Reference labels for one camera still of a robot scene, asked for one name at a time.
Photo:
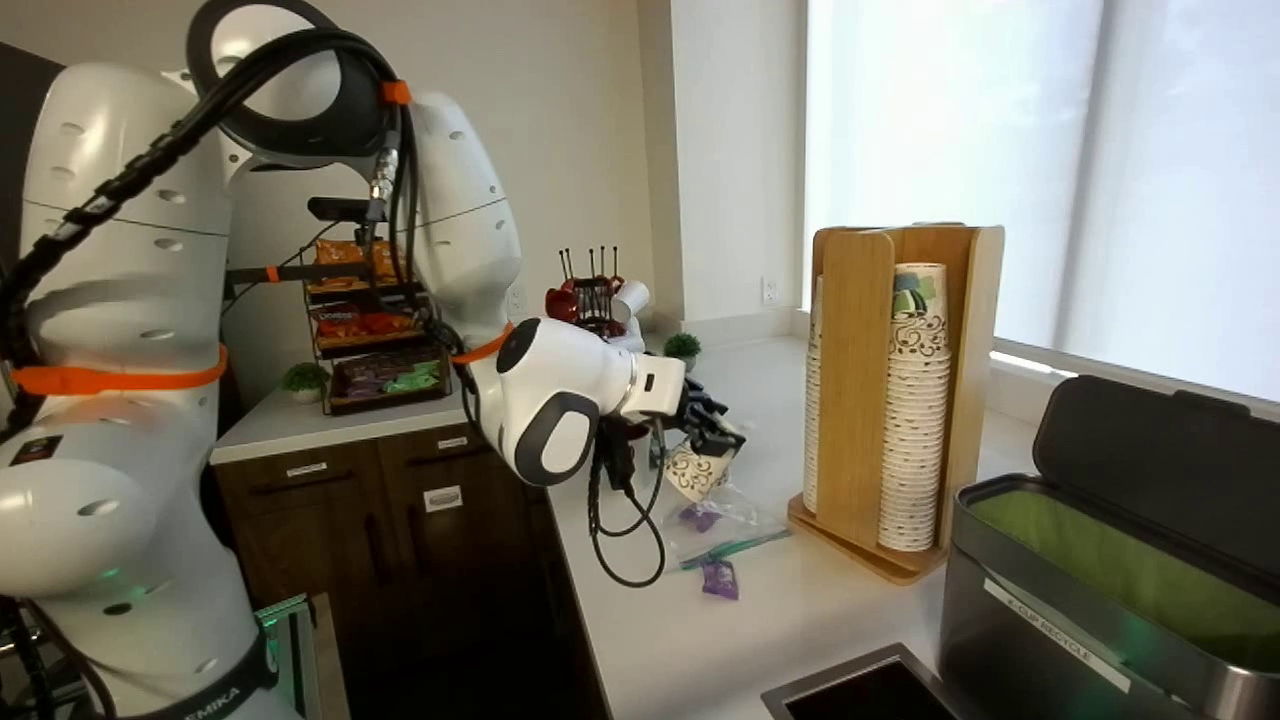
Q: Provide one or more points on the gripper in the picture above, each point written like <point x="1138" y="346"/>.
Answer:
<point x="700" y="402"/>

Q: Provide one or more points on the patterned paper coffee cup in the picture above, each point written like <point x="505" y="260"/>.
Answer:
<point x="696" y="476"/>

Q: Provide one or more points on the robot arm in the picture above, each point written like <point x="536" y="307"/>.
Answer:
<point x="120" y="300"/>

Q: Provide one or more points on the stack of patterned paper cups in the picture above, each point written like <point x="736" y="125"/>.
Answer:
<point x="812" y="400"/>
<point x="915" y="420"/>

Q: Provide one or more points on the wooden cup holder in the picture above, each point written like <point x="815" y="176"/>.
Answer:
<point x="855" y="400"/>

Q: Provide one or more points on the purple packet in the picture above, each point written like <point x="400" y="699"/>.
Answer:
<point x="700" y="517"/>
<point x="721" y="579"/>

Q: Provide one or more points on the clear plastic zip bag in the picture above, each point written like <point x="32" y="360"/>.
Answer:
<point x="740" y="525"/>

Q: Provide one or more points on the small potted plant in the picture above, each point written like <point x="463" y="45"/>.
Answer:
<point x="305" y="380"/>
<point x="683" y="348"/>

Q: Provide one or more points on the white mug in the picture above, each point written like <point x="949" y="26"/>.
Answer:
<point x="632" y="300"/>

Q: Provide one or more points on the black mug tree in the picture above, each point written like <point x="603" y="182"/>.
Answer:
<point x="592" y="290"/>

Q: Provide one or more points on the red mug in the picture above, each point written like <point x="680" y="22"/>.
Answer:
<point x="561" y="305"/>

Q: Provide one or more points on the cabinet door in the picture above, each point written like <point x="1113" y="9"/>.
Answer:
<point x="460" y="550"/>
<point x="310" y="570"/>

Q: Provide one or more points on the drawer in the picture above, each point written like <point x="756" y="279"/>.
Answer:
<point x="435" y="450"/>
<point x="300" y="470"/>

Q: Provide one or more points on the sink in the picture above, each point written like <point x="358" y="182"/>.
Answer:
<point x="865" y="695"/>

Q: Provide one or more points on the tiered black snack rack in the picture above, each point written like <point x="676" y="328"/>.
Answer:
<point x="385" y="390"/>

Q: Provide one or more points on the row of red snack bags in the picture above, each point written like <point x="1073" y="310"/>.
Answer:
<point x="360" y="322"/>

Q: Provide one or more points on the stainless steel recycle bin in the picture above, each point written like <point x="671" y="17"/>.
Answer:
<point x="1040" y="640"/>

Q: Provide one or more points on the row of orange snack bags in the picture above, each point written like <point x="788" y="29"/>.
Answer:
<point x="345" y="258"/>

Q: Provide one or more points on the green bin liner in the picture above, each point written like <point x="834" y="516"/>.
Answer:
<point x="1120" y="565"/>

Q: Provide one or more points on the black bin lid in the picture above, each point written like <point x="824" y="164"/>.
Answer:
<point x="1150" y="470"/>

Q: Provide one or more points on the window with white blind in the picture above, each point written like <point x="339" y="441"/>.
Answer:
<point x="1050" y="150"/>

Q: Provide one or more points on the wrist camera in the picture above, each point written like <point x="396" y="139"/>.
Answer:
<point x="618" y="455"/>

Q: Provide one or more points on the wall socket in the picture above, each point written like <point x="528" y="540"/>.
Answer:
<point x="516" y="302"/>
<point x="770" y="291"/>

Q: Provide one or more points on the camera on mount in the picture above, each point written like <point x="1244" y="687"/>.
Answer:
<point x="340" y="209"/>

